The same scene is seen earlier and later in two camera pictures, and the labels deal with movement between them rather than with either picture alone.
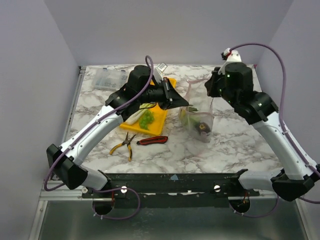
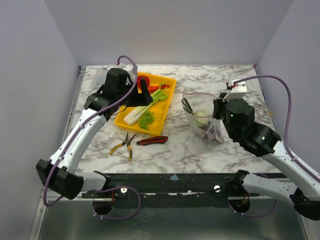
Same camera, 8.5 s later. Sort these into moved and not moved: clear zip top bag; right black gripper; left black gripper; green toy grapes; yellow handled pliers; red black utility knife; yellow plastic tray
Moved: clear zip top bag; left black gripper; right black gripper
Not moved: red black utility knife; yellow plastic tray; yellow handled pliers; green toy grapes
